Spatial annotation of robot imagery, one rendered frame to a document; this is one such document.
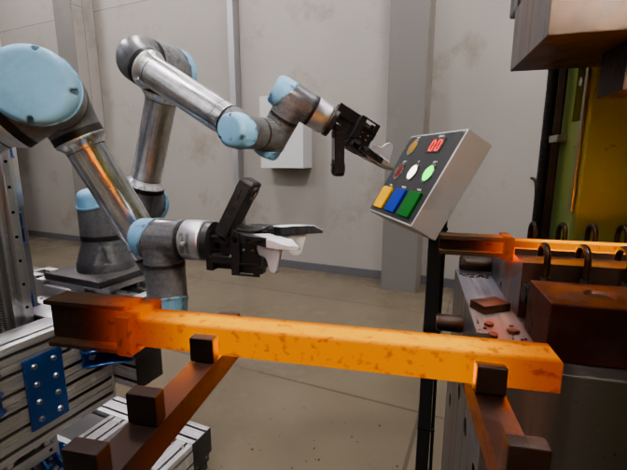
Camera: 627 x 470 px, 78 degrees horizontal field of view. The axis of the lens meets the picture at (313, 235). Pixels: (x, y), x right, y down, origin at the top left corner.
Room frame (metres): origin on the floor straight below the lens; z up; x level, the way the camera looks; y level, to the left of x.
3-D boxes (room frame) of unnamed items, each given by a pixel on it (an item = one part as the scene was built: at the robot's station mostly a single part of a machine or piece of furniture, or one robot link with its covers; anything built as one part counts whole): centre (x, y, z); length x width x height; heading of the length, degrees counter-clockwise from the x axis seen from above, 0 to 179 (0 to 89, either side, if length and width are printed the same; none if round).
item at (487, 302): (0.53, -0.25, 0.92); 0.04 x 0.03 x 0.01; 107
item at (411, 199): (1.04, -0.26, 1.01); 0.07 x 0.05 x 0.07; 10
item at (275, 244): (0.60, 0.06, 0.97); 0.09 x 0.03 x 0.06; 39
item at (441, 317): (0.58, -0.22, 0.87); 0.04 x 0.03 x 0.03; 75
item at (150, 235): (0.73, 0.29, 0.98); 0.11 x 0.08 x 0.09; 75
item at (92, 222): (1.10, 0.60, 0.98); 0.13 x 0.12 x 0.14; 155
